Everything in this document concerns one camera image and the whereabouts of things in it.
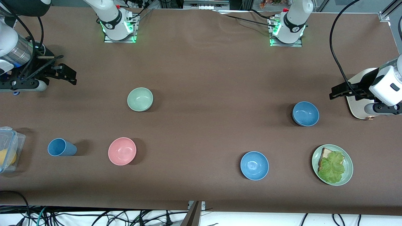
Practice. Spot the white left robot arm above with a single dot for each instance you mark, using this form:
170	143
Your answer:
293	23

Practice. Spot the white toaster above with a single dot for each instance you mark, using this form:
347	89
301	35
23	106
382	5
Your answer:
356	108

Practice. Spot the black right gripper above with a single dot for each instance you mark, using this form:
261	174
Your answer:
44	69

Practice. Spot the yellow food item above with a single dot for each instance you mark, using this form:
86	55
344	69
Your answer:
6	157

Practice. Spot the white power strip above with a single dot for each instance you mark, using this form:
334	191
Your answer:
204	5

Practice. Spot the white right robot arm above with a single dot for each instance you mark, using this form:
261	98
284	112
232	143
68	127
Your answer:
110	17

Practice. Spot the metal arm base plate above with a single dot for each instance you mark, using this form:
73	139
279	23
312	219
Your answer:
125	40
296	45

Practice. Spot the toast bread slice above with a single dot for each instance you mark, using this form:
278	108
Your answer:
325	153

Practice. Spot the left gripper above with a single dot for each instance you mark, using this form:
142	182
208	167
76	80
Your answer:
361	82

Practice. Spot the clear plastic lidded container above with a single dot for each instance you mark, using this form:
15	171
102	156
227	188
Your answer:
19	141

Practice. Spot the green plate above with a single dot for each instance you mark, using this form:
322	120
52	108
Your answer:
348	174

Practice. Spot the dark metal post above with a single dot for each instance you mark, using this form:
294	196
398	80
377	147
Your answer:
192	216

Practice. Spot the blue plastic cup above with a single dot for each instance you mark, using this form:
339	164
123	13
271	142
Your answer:
62	147

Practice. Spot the blue bowl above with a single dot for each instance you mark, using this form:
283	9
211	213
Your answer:
305	113
254	165

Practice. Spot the pink bowl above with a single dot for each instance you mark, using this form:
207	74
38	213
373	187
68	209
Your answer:
122	151

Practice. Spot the small metal bracket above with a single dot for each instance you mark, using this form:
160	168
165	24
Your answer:
203	204

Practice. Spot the green bowl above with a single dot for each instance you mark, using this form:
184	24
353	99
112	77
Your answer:
140	99

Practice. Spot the green lettuce leaf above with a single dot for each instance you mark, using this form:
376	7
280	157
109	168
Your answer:
332	168

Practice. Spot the aluminium frame profile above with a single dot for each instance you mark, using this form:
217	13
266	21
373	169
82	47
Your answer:
389	11

